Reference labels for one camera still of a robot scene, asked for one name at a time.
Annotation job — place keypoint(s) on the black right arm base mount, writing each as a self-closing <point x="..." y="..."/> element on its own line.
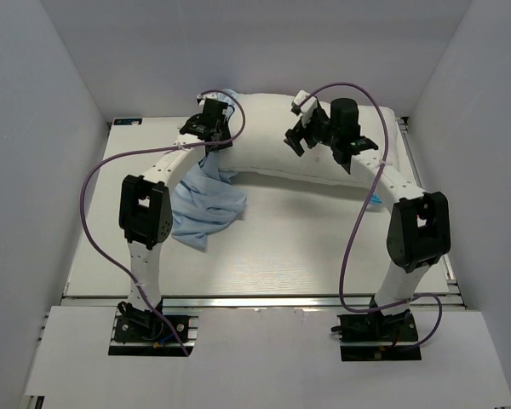
<point x="375" y="337"/>

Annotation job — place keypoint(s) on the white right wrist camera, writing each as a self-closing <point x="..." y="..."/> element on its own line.
<point x="303" y="105"/>

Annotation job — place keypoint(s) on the left blue corner label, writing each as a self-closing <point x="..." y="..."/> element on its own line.
<point x="127" y="121"/>

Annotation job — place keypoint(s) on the aluminium table front rail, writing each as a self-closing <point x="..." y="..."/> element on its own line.
<point x="450" y="300"/>

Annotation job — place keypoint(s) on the light blue pillowcase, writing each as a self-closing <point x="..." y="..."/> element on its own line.
<point x="205" y="202"/>

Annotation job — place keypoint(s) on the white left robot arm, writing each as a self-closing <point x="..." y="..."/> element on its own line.
<point x="145" y="212"/>

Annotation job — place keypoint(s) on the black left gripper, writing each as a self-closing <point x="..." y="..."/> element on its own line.
<point x="225" y="141"/>

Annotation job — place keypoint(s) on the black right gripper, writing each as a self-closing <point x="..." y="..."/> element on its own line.
<point x="318" y="114"/>

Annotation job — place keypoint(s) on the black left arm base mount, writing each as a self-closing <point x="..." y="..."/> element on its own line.
<point x="129" y="339"/>

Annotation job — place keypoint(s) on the blue white pillow tag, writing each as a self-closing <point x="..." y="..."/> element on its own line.
<point x="375" y="200"/>

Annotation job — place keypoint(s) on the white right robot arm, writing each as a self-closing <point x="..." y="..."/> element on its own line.
<point x="419" y="228"/>

